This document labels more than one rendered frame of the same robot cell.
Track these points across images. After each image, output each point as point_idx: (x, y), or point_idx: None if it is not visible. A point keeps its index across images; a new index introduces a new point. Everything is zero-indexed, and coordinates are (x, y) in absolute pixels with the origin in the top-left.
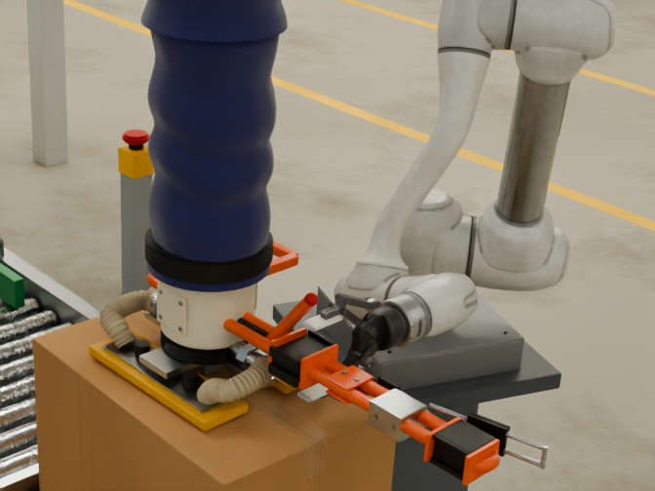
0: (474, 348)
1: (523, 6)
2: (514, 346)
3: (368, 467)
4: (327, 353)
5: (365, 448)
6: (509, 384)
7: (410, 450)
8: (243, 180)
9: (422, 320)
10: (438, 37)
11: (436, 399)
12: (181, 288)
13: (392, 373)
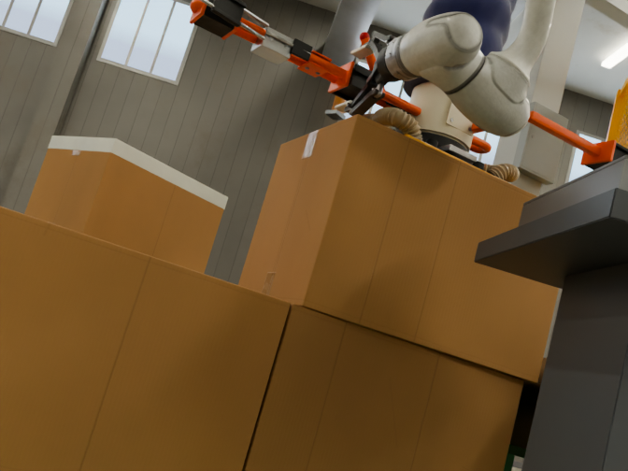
0: (580, 178)
1: None
2: (614, 169)
3: (328, 166)
4: (346, 65)
5: (331, 147)
6: (564, 209)
7: (563, 380)
8: (429, 6)
9: (396, 39)
10: None
11: (514, 232)
12: (408, 96)
13: (525, 217)
